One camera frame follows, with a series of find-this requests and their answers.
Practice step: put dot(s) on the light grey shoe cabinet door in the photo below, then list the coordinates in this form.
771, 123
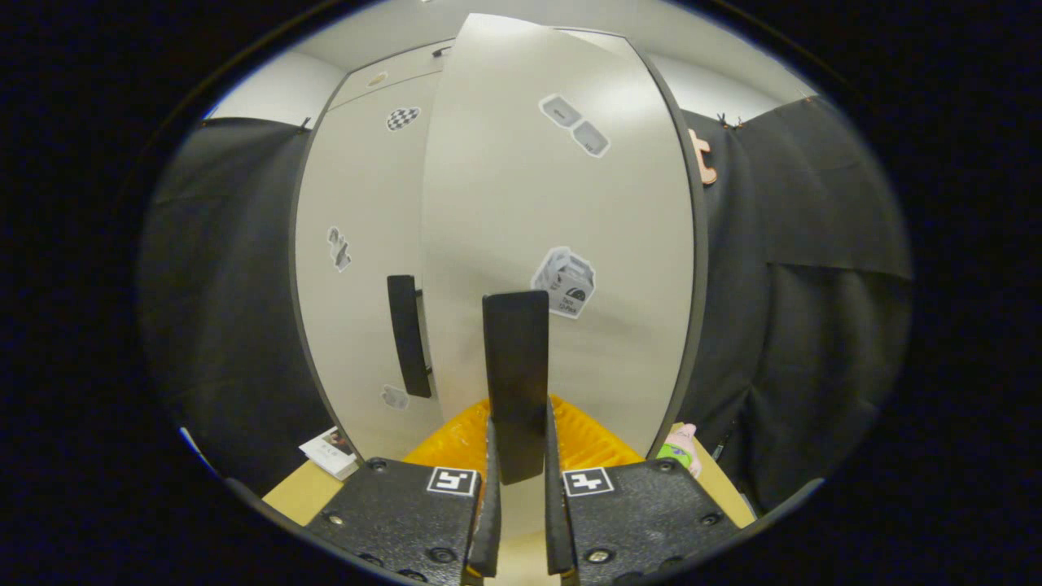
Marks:
505, 203
366, 325

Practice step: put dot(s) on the grey double-door shoe cabinet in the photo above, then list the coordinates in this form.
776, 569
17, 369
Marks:
697, 285

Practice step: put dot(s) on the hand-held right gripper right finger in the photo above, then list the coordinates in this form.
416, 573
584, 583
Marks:
643, 521

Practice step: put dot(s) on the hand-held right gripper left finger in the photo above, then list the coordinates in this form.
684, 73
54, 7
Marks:
407, 521

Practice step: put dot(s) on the small white booklet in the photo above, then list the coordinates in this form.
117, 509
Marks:
330, 454

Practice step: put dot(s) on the light grey cabinet drawer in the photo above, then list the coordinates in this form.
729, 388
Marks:
399, 73

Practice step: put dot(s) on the green pink plush toy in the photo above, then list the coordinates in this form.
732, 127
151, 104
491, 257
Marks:
680, 452

